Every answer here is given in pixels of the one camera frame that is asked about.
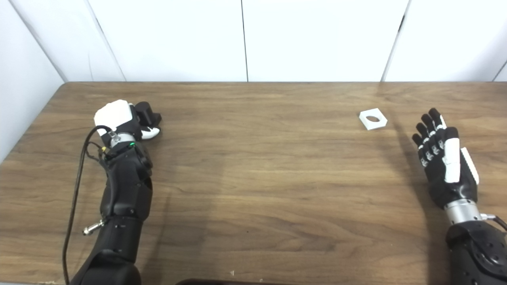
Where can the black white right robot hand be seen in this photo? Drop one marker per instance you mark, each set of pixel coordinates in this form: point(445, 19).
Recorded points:
point(451, 166)

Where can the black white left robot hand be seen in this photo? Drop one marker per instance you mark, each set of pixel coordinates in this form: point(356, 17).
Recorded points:
point(115, 114)

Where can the black peg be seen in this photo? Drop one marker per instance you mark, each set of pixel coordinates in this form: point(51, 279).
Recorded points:
point(147, 114)

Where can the white square piece with hole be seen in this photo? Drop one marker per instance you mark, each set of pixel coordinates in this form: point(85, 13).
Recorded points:
point(376, 124)

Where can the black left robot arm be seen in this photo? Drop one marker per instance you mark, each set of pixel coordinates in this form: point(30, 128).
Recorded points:
point(126, 198)

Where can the black robot torso edge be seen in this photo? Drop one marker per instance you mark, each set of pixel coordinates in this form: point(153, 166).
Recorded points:
point(222, 282)

